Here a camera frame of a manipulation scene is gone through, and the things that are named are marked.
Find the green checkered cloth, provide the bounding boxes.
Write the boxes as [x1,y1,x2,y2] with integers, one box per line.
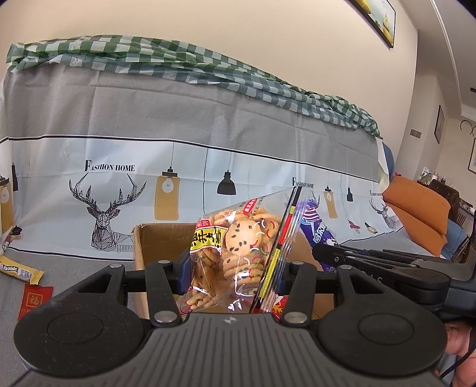
[5,34,383,140]

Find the orange cushion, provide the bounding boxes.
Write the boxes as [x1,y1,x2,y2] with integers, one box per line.
[382,175,451,257]

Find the yellow snack bar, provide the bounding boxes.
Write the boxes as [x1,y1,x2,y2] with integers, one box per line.
[0,255,44,285]

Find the purple snack packet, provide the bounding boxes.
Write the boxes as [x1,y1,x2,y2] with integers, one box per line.
[300,199,341,272]

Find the small dark wrapper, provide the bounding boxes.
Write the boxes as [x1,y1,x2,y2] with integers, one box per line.
[2,225,24,252]

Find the clear cookie bag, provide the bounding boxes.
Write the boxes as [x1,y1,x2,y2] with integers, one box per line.
[178,186,303,315]

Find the deer print cloth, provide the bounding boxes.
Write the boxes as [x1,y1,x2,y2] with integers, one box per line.
[0,61,445,324]

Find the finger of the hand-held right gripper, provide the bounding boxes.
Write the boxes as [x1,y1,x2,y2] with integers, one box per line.
[336,244,439,263]
[311,246,419,273]

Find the small framed picture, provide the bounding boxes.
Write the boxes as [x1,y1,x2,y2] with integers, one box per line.
[434,105,446,145]

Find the small red packet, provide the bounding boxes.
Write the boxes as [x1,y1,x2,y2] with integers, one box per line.
[17,285,54,321]

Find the black cord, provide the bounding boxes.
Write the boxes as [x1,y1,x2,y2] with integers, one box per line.
[437,348,476,378]

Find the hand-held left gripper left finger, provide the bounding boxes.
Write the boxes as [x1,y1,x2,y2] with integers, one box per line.
[56,256,192,325]

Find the dark wooden chair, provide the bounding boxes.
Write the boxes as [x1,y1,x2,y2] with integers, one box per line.
[428,179,462,224]

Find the cardboard box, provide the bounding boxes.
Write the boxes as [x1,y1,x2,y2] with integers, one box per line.
[133,222,335,322]

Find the person's right hand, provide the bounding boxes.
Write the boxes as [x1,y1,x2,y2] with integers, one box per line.
[444,321,471,356]

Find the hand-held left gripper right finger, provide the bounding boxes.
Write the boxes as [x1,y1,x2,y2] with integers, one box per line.
[273,260,404,325]

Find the large framed picture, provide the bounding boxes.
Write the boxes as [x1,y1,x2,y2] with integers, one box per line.
[347,0,397,49]

